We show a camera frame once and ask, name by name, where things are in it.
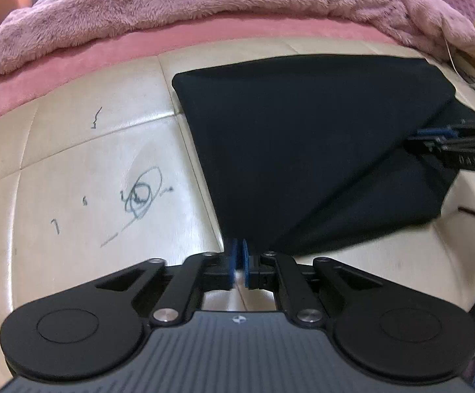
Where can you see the black pants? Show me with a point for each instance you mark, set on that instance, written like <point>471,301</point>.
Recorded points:
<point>311,147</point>

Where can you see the pink bed sheet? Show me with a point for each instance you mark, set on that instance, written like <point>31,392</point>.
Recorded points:
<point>77,61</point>

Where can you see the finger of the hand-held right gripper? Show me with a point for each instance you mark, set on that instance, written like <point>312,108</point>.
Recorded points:
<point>436,132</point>
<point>426,146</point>

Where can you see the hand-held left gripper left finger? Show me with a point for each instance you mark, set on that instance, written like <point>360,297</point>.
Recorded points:
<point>232,264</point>

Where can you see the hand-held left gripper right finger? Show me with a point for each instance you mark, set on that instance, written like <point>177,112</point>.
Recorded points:
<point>247,264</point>

